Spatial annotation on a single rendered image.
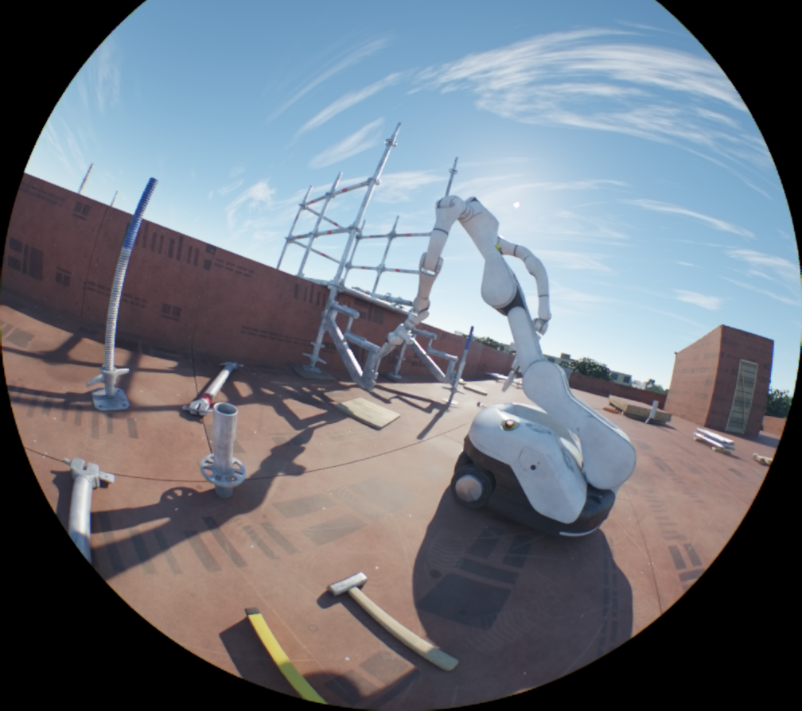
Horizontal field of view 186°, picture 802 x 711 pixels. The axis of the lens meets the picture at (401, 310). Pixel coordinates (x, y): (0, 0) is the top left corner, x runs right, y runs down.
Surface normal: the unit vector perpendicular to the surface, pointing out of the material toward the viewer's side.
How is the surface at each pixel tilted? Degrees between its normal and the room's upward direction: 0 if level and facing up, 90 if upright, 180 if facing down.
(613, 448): 90
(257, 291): 90
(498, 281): 88
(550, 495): 90
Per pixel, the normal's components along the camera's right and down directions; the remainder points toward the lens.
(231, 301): 0.74, 0.18
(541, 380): -0.66, -0.25
